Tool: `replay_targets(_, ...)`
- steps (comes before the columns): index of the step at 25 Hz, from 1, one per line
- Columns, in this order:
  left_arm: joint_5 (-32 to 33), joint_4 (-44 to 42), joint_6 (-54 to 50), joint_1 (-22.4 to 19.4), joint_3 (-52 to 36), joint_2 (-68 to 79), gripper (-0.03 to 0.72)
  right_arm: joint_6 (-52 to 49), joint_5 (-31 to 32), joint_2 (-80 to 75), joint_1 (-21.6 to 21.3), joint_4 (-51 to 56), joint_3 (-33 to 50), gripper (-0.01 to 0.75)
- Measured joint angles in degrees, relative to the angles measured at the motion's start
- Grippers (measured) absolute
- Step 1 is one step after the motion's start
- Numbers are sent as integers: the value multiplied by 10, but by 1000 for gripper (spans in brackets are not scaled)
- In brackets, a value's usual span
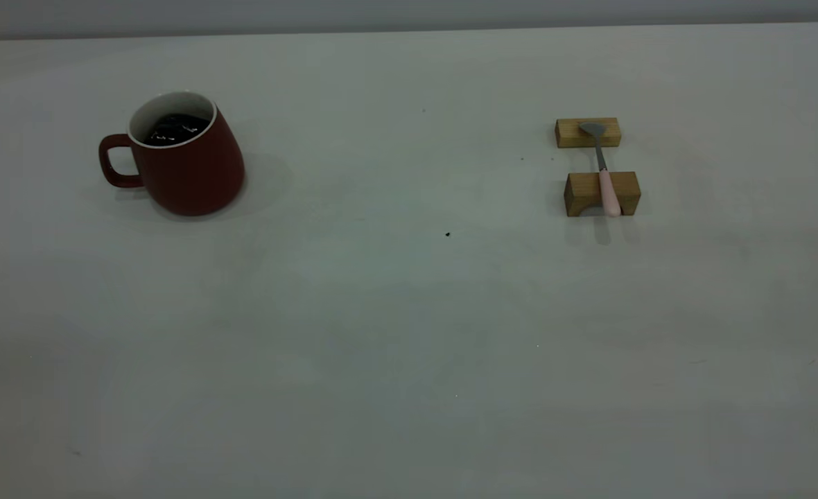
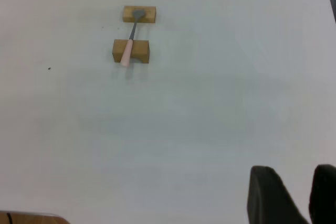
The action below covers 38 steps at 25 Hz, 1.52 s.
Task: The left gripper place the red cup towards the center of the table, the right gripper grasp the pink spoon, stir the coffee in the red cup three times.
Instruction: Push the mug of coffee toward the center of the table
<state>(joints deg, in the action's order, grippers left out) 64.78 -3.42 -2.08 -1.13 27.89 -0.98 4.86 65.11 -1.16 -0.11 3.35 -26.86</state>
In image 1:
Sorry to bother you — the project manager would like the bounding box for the dark coffee liquid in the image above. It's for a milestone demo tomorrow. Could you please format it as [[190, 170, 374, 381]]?
[[144, 114, 211, 147]]

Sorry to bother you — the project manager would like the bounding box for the arched wooden block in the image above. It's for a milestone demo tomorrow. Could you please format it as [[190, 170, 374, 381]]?
[[564, 171, 642, 218]]

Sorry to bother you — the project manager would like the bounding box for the pink handled grey spoon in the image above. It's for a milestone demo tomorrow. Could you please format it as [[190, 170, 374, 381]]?
[[578, 122, 622, 218]]

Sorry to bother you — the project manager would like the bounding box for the red ceramic mug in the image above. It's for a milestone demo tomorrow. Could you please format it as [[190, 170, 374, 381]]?
[[98, 91, 246, 217]]

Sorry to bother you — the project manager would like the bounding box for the flat rectangular wooden block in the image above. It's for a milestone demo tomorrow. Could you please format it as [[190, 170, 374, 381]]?
[[555, 117, 622, 149]]

